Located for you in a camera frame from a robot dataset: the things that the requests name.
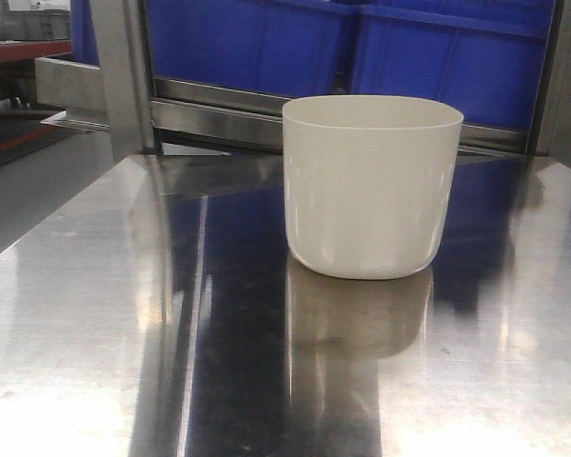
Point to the blue crate behind left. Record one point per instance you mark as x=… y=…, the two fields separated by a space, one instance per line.
x=289 y=48

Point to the blue crate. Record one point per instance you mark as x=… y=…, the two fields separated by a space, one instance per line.
x=483 y=58
x=289 y=48

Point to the blue crate behind right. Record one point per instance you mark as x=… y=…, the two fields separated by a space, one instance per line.
x=483 y=58

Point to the red metal rack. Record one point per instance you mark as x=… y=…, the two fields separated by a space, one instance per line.
x=21 y=130

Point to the grey crate on rack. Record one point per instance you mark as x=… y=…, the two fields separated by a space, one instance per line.
x=34 y=25

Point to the stainless steel shelf frame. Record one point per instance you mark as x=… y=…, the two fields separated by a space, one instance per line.
x=122 y=96

